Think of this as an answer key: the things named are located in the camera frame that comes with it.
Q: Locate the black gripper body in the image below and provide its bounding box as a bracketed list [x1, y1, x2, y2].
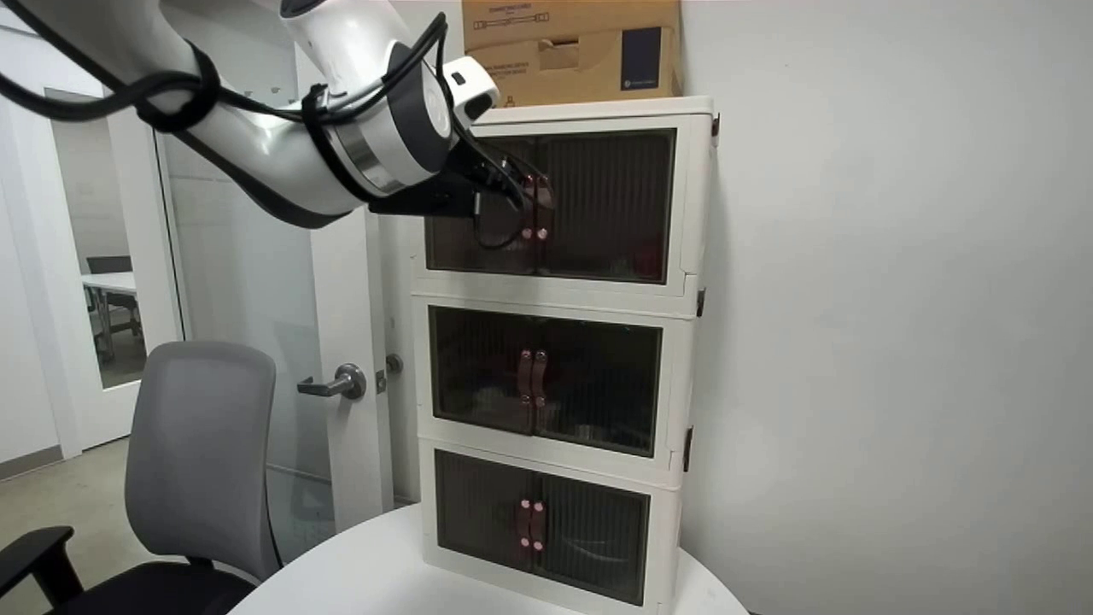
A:
[374, 138, 521, 221]

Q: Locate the white stackable cabinet unit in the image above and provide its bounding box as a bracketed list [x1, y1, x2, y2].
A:
[417, 437, 693, 615]
[404, 95, 718, 322]
[410, 288, 703, 492]

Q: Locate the cardboard box with dark label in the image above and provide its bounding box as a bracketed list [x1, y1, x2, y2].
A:
[462, 0, 687, 112]

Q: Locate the white room door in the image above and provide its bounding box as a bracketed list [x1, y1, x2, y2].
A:
[304, 210, 396, 534]

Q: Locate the grey office chair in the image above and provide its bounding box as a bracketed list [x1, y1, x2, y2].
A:
[0, 338, 283, 615]

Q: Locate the silver door lever handle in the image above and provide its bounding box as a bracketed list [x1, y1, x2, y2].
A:
[295, 363, 369, 403]

